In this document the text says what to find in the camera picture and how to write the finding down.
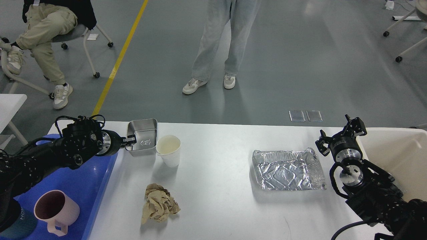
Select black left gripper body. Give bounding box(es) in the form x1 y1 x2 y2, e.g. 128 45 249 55
99 130 126 157

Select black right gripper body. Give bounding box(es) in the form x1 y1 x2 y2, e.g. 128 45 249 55
329 137 363 162

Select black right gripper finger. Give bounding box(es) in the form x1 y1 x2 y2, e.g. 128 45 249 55
315 130 333 156
343 114 367 138

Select stainless steel rectangular tin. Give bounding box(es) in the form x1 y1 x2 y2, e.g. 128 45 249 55
126 118 157 157

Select pink plastic mug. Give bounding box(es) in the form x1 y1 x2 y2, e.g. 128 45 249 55
33 190 80 237

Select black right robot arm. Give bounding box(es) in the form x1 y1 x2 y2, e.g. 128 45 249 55
315 115 427 240

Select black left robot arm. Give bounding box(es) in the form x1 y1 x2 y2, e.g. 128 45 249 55
0 115 137 231

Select clear floor plate right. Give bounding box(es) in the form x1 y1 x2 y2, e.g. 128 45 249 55
306 110 323 122

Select clear floor plate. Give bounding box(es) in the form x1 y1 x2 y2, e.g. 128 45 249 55
306 110 323 122
289 110 306 122

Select clear floor plate left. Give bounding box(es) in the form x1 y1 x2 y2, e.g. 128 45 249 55
289 110 306 122

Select white paper cup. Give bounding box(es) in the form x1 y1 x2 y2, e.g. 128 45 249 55
156 135 180 168

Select blue plastic tray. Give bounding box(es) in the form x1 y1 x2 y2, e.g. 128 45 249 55
15 154 117 240

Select white plastic bin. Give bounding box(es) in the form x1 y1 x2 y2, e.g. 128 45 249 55
357 127 427 201

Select aluminium foil tray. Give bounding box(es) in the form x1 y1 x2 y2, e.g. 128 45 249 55
252 148 327 191

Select crumpled brown paper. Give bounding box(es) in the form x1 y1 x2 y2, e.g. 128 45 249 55
141 183 180 225

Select white side table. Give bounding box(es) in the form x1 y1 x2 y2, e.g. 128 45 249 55
0 94 28 145

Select teal mug yellow inside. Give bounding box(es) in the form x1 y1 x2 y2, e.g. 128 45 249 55
0 208 38 240

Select white chair base right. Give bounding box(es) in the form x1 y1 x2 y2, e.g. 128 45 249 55
382 0 427 63

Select seated person khaki trousers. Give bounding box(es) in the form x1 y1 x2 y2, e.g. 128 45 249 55
1 0 97 110

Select standing person in jeans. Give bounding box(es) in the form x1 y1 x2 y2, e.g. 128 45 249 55
182 0 261 95

